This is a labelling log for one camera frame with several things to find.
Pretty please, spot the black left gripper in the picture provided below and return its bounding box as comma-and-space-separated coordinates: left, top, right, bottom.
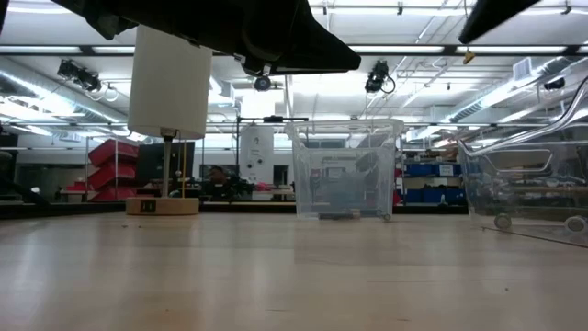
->
50, 0, 362, 77

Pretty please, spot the tall clear plastic bin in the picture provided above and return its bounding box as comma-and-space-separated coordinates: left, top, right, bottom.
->
283, 118, 406, 222

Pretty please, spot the white shade wooden lamp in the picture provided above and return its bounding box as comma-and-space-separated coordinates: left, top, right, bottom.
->
125, 23, 214, 217

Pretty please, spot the clear rounded plastic container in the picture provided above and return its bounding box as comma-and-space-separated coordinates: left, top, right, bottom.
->
457, 75, 588, 250

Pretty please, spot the batteries pair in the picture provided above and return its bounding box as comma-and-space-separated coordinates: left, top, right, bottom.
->
564, 214, 588, 234

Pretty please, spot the white hanging banner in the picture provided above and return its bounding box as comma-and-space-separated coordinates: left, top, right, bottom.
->
239, 124, 276, 185

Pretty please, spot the person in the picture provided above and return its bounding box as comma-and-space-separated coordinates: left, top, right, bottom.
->
201, 165, 254, 201

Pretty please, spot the blue storage bin shelf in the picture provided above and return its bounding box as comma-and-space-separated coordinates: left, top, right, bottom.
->
402, 160, 468, 206

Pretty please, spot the black monitor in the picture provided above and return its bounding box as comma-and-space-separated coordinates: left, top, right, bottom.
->
136, 141, 197, 188

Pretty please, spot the red storage bin rack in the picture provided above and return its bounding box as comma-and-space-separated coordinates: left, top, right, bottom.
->
86, 139, 140, 203

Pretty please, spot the hanging cable with yellow connector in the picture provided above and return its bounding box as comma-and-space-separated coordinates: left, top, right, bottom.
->
462, 0, 477, 65

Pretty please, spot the silver ventilation duct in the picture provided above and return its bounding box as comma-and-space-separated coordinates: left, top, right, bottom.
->
0, 57, 130, 125
447, 54, 588, 124

